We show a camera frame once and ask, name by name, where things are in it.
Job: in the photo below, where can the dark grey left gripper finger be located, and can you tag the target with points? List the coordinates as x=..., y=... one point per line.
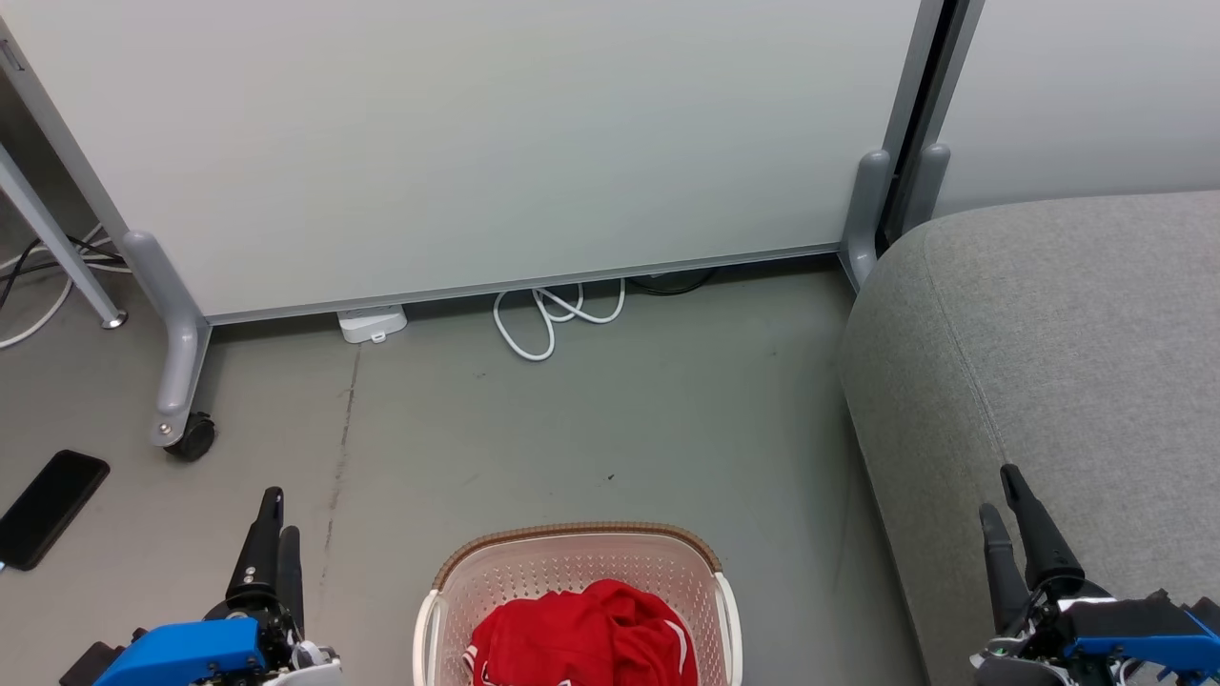
x=291, y=572
x=257, y=562

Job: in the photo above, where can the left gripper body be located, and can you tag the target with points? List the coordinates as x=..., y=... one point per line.
x=286, y=648

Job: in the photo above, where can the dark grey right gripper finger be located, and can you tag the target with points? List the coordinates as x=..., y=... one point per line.
x=1001, y=572
x=1044, y=553

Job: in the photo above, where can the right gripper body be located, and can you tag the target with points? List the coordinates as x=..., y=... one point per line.
x=1034, y=643

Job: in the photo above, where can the red sports shirt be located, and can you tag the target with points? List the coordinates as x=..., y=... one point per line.
x=581, y=638

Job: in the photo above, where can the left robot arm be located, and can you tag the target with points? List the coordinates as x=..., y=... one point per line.
x=88, y=669

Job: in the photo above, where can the grey fabric sofa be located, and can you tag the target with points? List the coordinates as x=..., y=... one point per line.
x=1048, y=333

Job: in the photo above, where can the black caster wheel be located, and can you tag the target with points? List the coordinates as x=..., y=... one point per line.
x=195, y=438

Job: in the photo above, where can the black smartphone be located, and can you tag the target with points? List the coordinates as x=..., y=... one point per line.
x=52, y=505

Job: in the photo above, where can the small white adapter box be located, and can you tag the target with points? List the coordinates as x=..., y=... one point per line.
x=370, y=324

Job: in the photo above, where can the cream perforated laundry basket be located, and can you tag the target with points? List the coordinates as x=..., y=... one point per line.
x=572, y=562

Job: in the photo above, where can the grey metal table leg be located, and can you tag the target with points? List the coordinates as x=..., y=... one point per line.
x=57, y=243

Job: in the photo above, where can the narrow white partition panel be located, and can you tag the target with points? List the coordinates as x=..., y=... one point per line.
x=1096, y=95

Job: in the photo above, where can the large white partition panel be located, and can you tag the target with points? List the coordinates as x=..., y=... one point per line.
x=477, y=143

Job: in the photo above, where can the blue right wrist camera box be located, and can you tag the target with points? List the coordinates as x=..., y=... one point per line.
x=1144, y=629

